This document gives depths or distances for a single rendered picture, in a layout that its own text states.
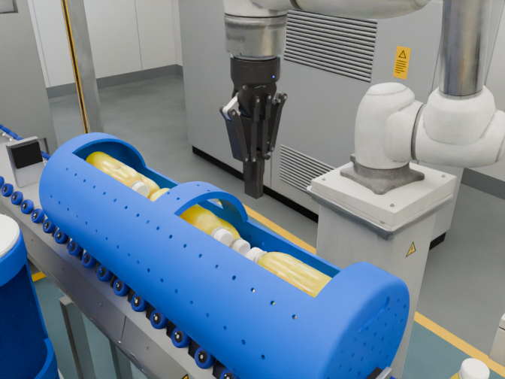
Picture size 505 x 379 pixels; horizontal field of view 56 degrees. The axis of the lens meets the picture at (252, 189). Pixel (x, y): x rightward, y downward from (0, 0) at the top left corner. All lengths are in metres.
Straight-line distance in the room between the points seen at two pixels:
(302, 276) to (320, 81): 2.08
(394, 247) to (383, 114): 0.37
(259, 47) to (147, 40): 5.66
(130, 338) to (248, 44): 0.76
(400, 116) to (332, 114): 1.47
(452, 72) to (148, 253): 0.80
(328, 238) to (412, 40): 1.19
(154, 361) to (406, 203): 0.75
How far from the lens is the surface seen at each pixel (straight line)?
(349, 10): 0.63
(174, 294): 0.89
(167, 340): 1.08
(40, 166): 1.81
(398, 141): 1.34
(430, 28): 2.35
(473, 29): 1.20
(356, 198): 1.35
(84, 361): 1.89
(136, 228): 0.97
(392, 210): 1.30
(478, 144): 1.29
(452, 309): 2.71
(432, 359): 2.43
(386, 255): 1.42
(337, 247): 1.50
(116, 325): 1.24
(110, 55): 6.14
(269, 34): 0.69
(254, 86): 0.73
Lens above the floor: 1.70
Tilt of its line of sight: 28 degrees down
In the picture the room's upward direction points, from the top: straight up
